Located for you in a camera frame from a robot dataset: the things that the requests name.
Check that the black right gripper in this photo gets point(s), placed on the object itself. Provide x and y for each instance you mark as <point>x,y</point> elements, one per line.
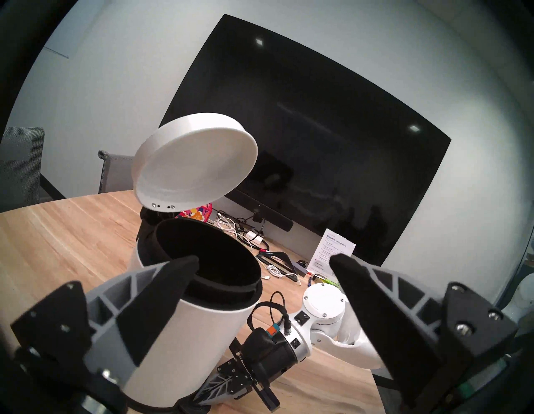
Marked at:
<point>267,363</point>

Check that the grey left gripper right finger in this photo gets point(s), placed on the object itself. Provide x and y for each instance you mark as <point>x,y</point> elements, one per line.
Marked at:
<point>396,325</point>

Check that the clear tape roll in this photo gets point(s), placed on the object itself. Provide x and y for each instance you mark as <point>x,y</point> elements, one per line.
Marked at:
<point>321,277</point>

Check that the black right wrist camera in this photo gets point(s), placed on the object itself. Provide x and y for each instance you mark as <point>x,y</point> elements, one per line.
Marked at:
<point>260,337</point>

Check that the grey mesh office chair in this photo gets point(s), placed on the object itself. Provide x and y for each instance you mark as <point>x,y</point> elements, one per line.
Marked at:
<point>117,171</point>
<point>18,167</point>

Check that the black triangular stand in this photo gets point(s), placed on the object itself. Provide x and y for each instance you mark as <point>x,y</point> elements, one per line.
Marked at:
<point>279,261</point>

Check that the large black wall television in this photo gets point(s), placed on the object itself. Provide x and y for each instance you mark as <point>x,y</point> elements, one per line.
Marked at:
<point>313,146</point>

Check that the pink patterned tissue box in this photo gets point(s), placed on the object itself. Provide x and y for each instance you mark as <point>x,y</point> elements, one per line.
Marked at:
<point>196,213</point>

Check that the white paper sign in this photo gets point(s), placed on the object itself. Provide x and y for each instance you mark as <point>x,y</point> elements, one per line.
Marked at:
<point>333,250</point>

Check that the white power adapter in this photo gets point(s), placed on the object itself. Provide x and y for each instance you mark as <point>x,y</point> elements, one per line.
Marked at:
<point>255,238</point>

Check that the grey adapter hub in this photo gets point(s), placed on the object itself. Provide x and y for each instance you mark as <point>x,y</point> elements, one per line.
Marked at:
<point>300,264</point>

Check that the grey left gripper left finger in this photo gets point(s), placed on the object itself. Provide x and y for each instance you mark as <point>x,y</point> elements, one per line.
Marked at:
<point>125,300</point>

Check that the white trash can lid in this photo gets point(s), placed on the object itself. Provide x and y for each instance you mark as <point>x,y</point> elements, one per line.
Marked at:
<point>196,162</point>

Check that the white pedal trash can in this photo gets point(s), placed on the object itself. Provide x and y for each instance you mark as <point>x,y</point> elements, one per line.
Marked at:
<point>200,334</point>

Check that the green scissors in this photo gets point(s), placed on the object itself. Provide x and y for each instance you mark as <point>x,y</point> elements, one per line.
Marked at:
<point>331,283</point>

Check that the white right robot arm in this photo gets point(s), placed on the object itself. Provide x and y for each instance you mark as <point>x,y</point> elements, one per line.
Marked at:
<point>329,309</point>

